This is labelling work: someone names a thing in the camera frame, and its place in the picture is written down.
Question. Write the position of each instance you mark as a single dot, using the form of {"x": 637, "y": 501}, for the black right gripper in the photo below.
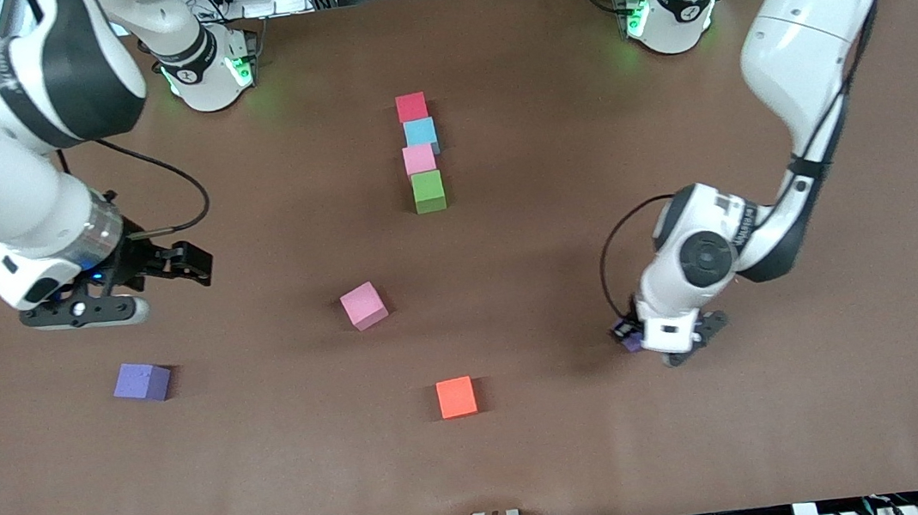
{"x": 137, "y": 258}

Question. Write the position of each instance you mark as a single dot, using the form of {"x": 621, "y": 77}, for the green foam block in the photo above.
{"x": 429, "y": 192}

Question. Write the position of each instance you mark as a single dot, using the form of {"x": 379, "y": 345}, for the pink foam block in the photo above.
{"x": 418, "y": 159}
{"x": 363, "y": 305}

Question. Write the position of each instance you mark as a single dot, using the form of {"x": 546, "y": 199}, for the blue foam block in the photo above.
{"x": 421, "y": 134}

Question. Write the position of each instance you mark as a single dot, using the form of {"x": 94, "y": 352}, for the red foam block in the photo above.
{"x": 411, "y": 107}

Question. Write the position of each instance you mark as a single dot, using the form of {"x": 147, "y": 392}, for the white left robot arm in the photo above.
{"x": 805, "y": 37}

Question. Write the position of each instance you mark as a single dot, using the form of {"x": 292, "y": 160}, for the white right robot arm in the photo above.
{"x": 0, "y": 171}

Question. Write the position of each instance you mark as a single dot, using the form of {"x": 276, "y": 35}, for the orange foam block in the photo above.
{"x": 456, "y": 397}

